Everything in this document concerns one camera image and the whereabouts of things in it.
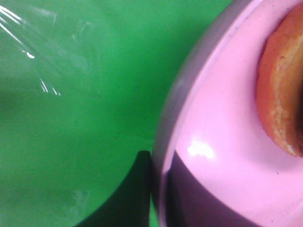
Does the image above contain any clear tape strip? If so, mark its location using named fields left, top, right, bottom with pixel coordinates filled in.
left=0, top=0, right=98, bottom=96

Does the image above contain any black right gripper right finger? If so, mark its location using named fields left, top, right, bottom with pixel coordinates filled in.
left=165, top=153, right=257, bottom=227

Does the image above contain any pink plate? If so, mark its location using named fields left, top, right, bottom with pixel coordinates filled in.
left=152, top=0, right=303, bottom=227

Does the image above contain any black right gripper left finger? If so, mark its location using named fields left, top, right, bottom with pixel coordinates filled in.
left=77, top=150, right=152, bottom=227

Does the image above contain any burger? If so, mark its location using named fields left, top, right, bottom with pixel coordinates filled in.
left=256, top=3, right=303, bottom=157

